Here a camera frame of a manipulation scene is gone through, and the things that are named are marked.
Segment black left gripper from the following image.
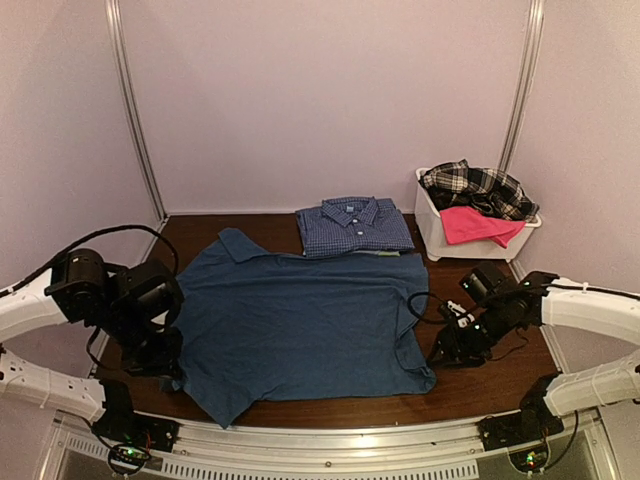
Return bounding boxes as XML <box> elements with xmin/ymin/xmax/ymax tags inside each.
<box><xmin>98</xmin><ymin>304</ymin><xmax>183</xmax><ymax>383</ymax></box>

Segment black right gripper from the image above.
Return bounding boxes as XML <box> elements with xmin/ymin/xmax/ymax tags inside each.
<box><xmin>427</xmin><ymin>303</ymin><xmax>512</xmax><ymax>371</ymax></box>

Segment dark blue polo shirt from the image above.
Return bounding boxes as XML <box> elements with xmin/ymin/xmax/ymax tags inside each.
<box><xmin>170</xmin><ymin>229</ymin><xmax>436</xmax><ymax>427</ymax></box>

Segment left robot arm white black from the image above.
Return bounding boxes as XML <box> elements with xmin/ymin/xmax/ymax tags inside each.
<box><xmin>1</xmin><ymin>224</ymin><xmax>184</xmax><ymax>444</ymax></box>

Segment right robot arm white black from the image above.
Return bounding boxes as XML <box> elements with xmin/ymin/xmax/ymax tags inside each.
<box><xmin>429</xmin><ymin>262</ymin><xmax>639</xmax><ymax>442</ymax></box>

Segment white plastic laundry bin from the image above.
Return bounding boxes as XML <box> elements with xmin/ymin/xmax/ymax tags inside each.
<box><xmin>414</xmin><ymin>168</ymin><xmax>542</xmax><ymax>262</ymax></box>

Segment light patterned folded garment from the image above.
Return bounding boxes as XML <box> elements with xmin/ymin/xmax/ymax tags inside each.
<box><xmin>354</xmin><ymin>250</ymin><xmax>401</xmax><ymax>257</ymax></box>

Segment pink cloth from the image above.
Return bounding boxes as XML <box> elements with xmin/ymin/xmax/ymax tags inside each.
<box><xmin>440</xmin><ymin>206</ymin><xmax>526</xmax><ymax>249</ymax></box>

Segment blue checked folded shirt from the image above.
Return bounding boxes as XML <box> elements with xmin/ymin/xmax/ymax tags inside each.
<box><xmin>295</xmin><ymin>197</ymin><xmax>414</xmax><ymax>259</ymax></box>

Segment black white plaid shirt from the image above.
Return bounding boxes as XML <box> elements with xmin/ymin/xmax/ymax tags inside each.
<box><xmin>418</xmin><ymin>159</ymin><xmax>539</xmax><ymax>223</ymax></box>

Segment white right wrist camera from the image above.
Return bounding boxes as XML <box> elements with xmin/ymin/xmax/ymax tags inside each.
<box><xmin>438</xmin><ymin>300</ymin><xmax>476</xmax><ymax>329</ymax></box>

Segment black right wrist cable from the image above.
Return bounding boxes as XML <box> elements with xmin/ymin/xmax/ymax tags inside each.
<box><xmin>405</xmin><ymin>292</ymin><xmax>451</xmax><ymax>326</ymax></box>

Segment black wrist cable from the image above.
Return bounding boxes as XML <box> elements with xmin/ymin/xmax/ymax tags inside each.
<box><xmin>0</xmin><ymin>224</ymin><xmax>180</xmax><ymax>296</ymax></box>
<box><xmin>405</xmin><ymin>292</ymin><xmax>451</xmax><ymax>326</ymax></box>

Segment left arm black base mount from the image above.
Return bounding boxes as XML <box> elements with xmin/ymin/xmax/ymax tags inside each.
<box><xmin>86</xmin><ymin>413</ymin><xmax>180</xmax><ymax>477</ymax></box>

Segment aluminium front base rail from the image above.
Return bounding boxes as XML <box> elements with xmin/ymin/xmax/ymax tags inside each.
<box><xmin>42</xmin><ymin>392</ymin><xmax>614</xmax><ymax>480</ymax></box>

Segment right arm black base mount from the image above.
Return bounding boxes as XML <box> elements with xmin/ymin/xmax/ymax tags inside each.
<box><xmin>476</xmin><ymin>409</ymin><xmax>564</xmax><ymax>476</ymax></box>

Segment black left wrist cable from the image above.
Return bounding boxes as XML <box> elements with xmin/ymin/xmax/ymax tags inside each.
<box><xmin>0</xmin><ymin>224</ymin><xmax>180</xmax><ymax>296</ymax></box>

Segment right aluminium frame post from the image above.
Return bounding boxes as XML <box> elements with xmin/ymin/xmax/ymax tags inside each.
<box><xmin>498</xmin><ymin>0</ymin><xmax>545</xmax><ymax>172</ymax></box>

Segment aluminium frame post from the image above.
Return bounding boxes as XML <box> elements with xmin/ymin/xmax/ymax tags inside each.
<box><xmin>498</xmin><ymin>0</ymin><xmax>545</xmax><ymax>172</ymax></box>
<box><xmin>104</xmin><ymin>0</ymin><xmax>168</xmax><ymax>222</ymax></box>

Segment left aluminium frame post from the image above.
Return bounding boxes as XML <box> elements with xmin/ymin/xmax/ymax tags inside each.
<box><xmin>104</xmin><ymin>0</ymin><xmax>168</xmax><ymax>222</ymax></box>

